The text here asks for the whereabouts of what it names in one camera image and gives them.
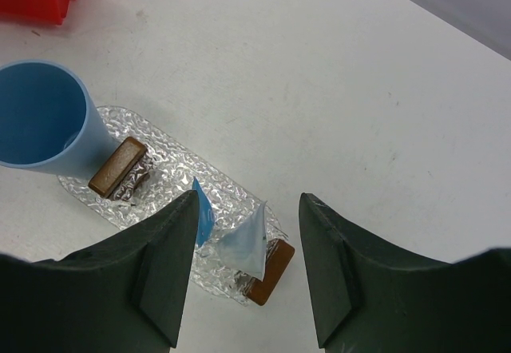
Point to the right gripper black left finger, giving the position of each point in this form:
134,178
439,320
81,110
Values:
123,294

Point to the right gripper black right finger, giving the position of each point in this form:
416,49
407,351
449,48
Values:
369,295

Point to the white toothpaste tube green cap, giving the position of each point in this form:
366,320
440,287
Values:
245,248

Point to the blue plastic cup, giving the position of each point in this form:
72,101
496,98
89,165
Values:
49,123

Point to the blue toothpaste tube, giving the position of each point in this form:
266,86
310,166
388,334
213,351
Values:
206,219

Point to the clear textured holder with wood ends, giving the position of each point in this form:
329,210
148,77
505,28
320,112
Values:
113,172

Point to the clear textured glass tray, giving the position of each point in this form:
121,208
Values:
168,170

